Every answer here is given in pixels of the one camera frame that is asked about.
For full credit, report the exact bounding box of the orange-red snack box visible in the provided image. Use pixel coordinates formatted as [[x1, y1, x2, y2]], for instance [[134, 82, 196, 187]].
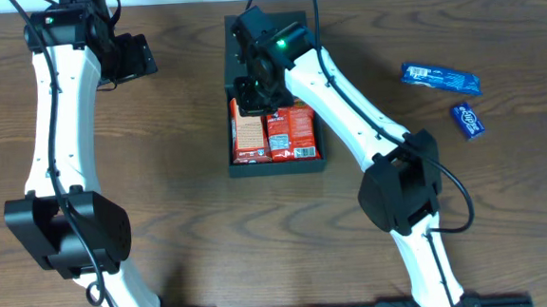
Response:
[[230, 98, 272, 164]]

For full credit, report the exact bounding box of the red Hacks candy bag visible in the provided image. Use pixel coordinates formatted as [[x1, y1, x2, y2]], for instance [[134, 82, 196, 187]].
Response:
[[266, 100, 320, 163]]

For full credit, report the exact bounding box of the black box with lid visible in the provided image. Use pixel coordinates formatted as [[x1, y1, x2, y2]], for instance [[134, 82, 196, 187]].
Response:
[[224, 15, 328, 178]]

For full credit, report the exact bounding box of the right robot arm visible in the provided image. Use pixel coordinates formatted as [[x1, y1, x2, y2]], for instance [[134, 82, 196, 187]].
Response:
[[231, 6, 463, 307]]

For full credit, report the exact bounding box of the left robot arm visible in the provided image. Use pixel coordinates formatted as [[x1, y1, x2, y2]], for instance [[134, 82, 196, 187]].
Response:
[[4, 0, 161, 307]]

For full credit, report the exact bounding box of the blue Oreo cookie pack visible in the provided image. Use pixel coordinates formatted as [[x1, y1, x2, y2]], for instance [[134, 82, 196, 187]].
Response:
[[401, 62, 482, 96]]

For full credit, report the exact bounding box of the blue Eclipse mint pack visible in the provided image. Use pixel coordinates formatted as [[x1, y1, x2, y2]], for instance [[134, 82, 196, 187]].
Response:
[[450, 102, 485, 140]]

